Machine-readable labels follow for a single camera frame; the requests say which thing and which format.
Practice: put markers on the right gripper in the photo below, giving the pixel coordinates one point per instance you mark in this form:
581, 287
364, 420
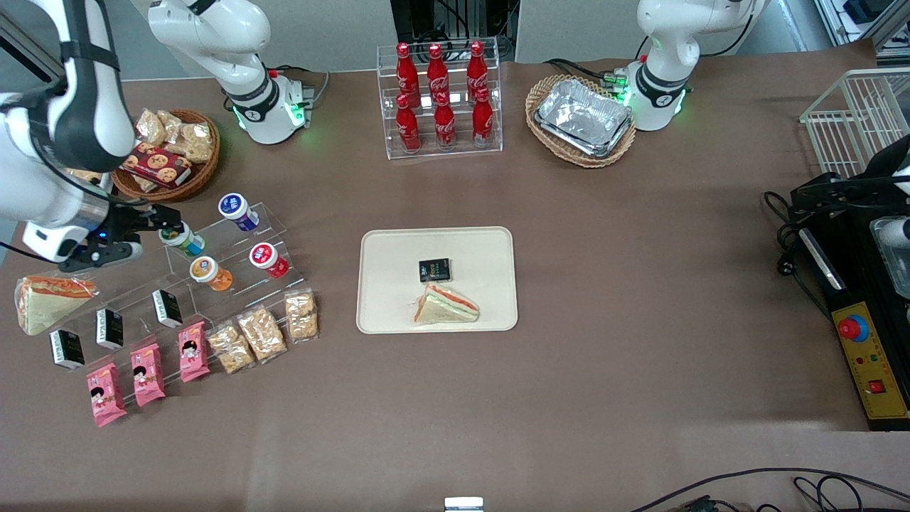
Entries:
129, 222

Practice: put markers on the green gum bottle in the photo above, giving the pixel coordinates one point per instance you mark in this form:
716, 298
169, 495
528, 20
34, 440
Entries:
186, 243

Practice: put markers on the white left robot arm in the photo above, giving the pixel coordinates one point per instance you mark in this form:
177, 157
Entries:
665, 85

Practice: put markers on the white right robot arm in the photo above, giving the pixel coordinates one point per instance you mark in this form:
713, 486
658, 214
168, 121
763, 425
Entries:
213, 35

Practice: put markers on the orange gum bottle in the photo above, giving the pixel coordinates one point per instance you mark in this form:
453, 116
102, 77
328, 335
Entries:
210, 274

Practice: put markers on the black gum box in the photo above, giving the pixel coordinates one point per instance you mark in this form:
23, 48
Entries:
434, 270
109, 328
67, 349
167, 308

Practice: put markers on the blue gum bottle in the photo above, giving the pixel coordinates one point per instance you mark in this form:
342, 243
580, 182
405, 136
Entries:
238, 211

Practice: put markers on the red gum bottle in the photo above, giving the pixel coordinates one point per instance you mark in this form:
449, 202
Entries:
269, 259

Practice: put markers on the beige plastic tray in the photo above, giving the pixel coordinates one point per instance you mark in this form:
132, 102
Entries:
483, 284

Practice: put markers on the steel machine tray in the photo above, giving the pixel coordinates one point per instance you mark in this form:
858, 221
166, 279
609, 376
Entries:
892, 267

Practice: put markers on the red cookie box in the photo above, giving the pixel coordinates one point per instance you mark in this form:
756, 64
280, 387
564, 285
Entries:
160, 165

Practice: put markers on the dark brown wicker basket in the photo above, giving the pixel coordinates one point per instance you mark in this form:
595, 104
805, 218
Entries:
202, 174

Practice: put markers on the clear acrylic stepped stand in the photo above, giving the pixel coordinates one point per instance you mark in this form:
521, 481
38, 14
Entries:
234, 245

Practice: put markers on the wrapped triangle sandwich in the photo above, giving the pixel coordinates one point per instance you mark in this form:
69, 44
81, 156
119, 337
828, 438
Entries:
46, 302
444, 307

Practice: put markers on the pink snack packet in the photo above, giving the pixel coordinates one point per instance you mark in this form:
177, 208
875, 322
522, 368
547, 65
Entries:
193, 352
148, 375
106, 395

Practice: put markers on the white connector box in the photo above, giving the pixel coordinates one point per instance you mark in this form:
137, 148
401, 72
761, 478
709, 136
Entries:
306, 89

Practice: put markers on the dark metal bar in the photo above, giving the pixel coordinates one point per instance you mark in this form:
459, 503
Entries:
25, 55

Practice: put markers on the red cola bottle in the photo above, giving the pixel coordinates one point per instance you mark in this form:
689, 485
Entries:
408, 128
445, 126
407, 71
483, 121
437, 71
477, 67

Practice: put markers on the clear acrylic bottle rack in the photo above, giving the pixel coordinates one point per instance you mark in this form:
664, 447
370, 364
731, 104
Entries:
458, 151

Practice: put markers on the light wicker basket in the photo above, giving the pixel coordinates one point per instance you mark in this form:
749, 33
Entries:
540, 139

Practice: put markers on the small silver device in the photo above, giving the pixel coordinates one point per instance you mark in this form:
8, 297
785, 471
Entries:
463, 504

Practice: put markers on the stacked foil containers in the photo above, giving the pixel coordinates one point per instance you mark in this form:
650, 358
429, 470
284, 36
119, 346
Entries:
583, 117

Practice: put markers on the black sealing machine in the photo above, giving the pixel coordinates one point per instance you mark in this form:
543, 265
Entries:
853, 284

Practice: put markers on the red emergency stop button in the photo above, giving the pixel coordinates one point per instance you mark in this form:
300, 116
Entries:
852, 328

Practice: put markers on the grey equipment rack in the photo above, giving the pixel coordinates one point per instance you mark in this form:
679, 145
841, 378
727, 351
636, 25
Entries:
864, 18

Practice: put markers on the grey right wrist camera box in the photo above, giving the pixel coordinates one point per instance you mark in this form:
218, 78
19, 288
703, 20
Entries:
99, 257

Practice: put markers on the red rocker switch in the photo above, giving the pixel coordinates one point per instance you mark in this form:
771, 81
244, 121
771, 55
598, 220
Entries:
876, 387

